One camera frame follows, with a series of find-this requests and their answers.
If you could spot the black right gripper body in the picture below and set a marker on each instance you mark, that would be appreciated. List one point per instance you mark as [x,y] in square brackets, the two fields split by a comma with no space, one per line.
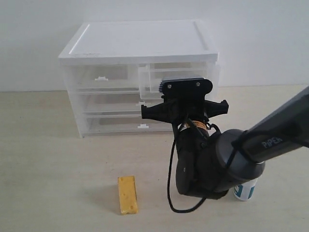
[181,101]

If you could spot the white teal-labelled pill bottle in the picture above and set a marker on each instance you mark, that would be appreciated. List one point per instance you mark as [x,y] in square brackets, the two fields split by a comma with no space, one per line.
[244,191]

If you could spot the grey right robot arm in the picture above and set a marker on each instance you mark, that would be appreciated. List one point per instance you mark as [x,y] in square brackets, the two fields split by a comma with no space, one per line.
[210,162]

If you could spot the bottom wide clear drawer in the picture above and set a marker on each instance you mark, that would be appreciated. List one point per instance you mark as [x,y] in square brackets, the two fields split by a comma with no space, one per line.
[123,124]

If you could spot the wide clear drawer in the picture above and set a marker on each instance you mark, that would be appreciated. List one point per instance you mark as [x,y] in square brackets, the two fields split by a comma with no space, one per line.
[123,124]
[95,103]

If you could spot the middle wide clear drawer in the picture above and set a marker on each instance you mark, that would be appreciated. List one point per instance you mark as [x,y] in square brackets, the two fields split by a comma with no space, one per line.
[95,103]

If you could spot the white plastic drawer cabinet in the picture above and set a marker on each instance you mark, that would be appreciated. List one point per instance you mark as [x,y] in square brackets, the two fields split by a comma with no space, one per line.
[131,43]

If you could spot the yellow cheese-like sponge block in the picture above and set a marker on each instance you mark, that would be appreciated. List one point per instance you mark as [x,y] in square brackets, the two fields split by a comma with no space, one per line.
[127,195]

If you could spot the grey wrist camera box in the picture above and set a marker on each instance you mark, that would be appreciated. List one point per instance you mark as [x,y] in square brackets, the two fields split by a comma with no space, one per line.
[180,80]

